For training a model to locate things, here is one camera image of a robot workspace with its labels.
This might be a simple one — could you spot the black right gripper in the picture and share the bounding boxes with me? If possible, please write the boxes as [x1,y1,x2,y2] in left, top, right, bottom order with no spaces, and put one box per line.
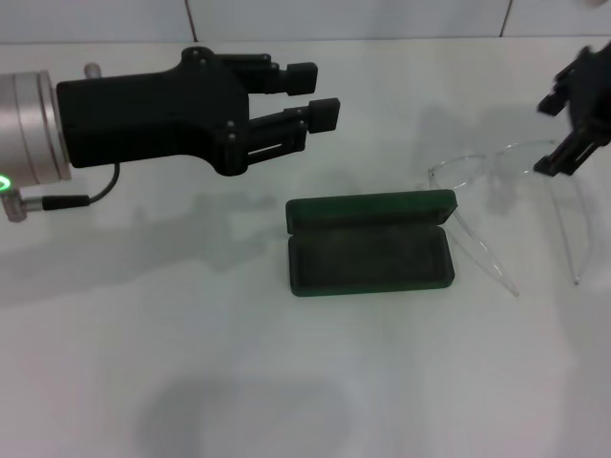
[533,45,611,177]

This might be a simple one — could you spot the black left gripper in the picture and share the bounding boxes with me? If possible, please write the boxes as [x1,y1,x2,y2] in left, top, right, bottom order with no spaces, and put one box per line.
[55,46,254,178]

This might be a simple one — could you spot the clear plastic glasses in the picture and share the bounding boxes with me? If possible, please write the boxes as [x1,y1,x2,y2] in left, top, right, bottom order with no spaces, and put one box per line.
[427,138,586,298]

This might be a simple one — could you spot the green glasses case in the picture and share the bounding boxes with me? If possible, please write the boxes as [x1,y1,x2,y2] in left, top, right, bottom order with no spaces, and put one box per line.
[284,188,458,300]

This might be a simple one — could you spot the left gripper grey cable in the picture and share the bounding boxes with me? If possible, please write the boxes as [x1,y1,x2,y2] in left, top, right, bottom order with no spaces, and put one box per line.
[0,161,120,223]

